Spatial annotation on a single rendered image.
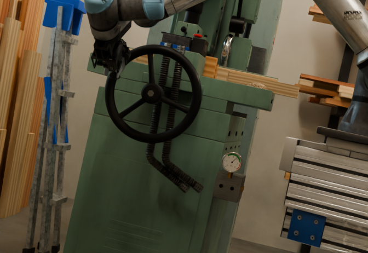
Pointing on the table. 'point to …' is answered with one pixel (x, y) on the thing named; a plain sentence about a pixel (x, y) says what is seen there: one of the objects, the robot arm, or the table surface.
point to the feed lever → (237, 23)
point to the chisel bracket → (188, 29)
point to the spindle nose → (194, 13)
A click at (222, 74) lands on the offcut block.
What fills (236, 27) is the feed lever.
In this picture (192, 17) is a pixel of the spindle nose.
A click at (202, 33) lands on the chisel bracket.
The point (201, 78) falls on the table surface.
